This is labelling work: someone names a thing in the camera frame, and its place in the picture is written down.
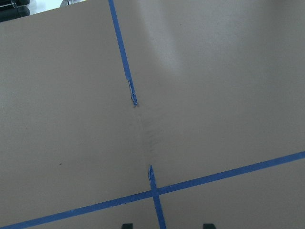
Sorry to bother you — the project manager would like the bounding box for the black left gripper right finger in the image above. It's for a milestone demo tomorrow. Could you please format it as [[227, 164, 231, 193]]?
[[203, 223, 215, 229]]

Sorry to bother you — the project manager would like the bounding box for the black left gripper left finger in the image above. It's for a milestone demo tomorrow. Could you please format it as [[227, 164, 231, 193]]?
[[121, 223, 133, 229]]

